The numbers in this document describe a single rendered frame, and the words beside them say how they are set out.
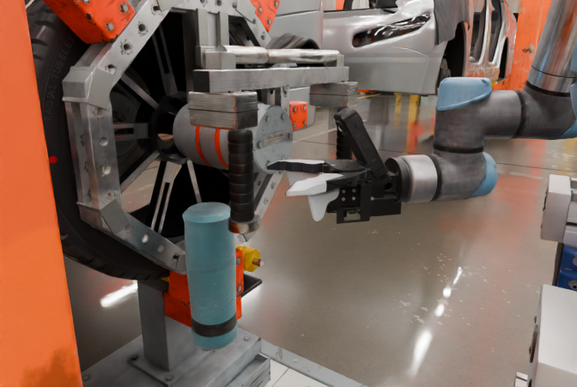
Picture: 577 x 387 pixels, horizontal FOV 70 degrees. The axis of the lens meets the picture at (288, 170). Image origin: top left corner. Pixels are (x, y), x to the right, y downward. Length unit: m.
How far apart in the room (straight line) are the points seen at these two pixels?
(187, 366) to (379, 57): 2.52
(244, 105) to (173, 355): 0.77
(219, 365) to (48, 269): 0.91
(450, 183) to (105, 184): 0.53
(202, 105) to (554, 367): 0.48
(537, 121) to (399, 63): 2.54
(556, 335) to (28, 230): 0.41
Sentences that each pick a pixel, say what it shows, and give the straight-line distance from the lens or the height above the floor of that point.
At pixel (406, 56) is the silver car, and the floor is 1.02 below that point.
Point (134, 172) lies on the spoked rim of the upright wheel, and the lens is 0.87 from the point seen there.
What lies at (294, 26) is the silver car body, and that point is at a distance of 1.48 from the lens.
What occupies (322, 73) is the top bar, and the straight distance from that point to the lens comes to 0.81.
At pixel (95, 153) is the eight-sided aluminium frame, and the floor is 0.86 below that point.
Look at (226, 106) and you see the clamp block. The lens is 0.57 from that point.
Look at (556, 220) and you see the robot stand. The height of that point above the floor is 0.72.
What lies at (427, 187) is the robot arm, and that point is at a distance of 0.66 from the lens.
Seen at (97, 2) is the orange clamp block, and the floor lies 1.07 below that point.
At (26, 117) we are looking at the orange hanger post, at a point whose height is 0.96.
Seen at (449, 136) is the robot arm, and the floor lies 0.88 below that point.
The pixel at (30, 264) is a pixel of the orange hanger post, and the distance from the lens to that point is 0.33.
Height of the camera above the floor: 0.99
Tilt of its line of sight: 15 degrees down
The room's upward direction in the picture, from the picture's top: straight up
